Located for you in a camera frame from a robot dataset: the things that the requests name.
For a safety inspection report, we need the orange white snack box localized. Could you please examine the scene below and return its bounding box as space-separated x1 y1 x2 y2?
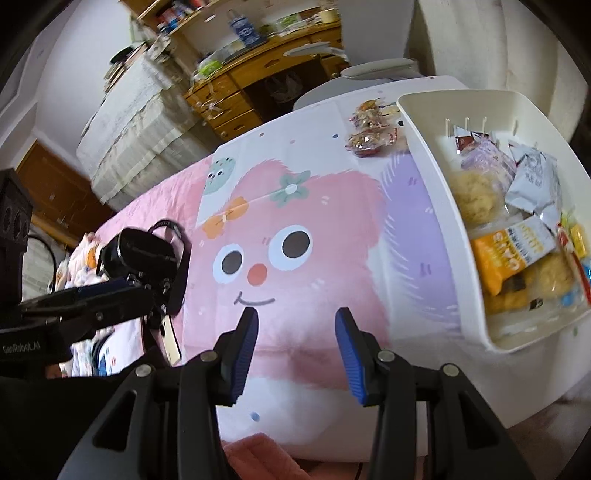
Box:
471 216 556 296

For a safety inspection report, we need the clear bag brown pastry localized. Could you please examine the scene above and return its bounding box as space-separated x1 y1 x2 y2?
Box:
346 127 398 158

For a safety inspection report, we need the red-trim clear snack bag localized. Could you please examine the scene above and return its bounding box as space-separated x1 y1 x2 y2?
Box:
461 139 517 193

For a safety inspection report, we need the clear bag round pastry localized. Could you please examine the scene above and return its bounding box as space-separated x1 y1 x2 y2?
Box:
450 170 502 227

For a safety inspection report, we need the dark seaweed snack packet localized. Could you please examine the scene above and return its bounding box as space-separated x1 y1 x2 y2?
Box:
454 125 491 155

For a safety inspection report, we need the white smartphone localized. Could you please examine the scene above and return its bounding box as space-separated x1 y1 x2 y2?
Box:
158 315 181 366

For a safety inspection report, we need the pink bed blanket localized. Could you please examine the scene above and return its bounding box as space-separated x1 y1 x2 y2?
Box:
55 156 325 480

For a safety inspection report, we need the cartoon pink table mat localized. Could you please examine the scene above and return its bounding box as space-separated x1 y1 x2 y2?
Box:
182 77 575 462

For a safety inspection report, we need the yellow egg-roll snack bag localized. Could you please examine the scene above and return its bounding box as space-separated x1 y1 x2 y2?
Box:
484 253 575 316

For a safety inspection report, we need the white plastic organizer bin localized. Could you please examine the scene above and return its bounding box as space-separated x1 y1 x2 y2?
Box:
382 89 590 353

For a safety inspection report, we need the beige covered cabinet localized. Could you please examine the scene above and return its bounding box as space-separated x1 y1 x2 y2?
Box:
76 53 221 211

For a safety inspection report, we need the silver foil snack bag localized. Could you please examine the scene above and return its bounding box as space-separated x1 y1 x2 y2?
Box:
505 141 562 233

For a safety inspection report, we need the green snack bar packet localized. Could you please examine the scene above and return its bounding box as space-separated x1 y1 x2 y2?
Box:
569 223 589 260

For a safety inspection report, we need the wooden desk with drawers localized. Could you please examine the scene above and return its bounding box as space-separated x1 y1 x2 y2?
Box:
184 21 348 142

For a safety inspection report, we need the grey office chair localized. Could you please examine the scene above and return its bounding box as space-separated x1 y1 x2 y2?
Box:
284 0 420 110

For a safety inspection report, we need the blue gift bag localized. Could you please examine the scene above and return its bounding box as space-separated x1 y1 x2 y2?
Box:
228 9 262 47

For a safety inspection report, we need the floral white curtain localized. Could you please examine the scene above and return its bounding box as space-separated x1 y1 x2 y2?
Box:
408 0 588 140

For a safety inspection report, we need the wooden bookshelf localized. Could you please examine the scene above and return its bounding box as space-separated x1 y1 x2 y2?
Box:
176 1 320 56

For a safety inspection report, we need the black camera bag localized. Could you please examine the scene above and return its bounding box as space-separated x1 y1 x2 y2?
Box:
96 219 191 316

